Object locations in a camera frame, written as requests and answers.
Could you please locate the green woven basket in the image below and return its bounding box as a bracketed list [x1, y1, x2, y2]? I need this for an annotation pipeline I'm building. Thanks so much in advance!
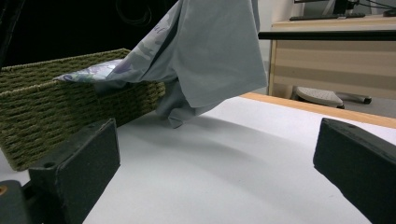
[0, 48, 166, 173]

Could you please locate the grey printed garment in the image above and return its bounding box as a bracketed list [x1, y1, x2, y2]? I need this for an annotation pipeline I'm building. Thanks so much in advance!
[53, 0, 269, 130]

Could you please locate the black keyboard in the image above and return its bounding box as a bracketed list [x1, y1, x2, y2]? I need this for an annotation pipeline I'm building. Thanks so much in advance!
[289, 12, 367, 22]

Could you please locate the black monitor stand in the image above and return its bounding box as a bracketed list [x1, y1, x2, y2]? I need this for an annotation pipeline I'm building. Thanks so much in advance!
[332, 0, 350, 15]

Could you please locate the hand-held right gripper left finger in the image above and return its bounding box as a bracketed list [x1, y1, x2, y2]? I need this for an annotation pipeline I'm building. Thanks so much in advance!
[28, 118, 121, 224]

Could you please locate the wooden desk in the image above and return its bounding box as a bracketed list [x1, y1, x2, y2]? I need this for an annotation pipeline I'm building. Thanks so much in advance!
[266, 14, 396, 101]

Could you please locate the black cable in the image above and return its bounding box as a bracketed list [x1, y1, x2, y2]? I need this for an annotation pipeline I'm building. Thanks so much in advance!
[348, 0, 396, 10]

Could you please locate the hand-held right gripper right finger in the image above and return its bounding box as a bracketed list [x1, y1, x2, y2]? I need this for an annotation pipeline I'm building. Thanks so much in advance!
[312, 117, 396, 224]

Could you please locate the office chair base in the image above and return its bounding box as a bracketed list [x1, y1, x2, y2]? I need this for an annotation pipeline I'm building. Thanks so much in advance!
[291, 86, 373, 110]

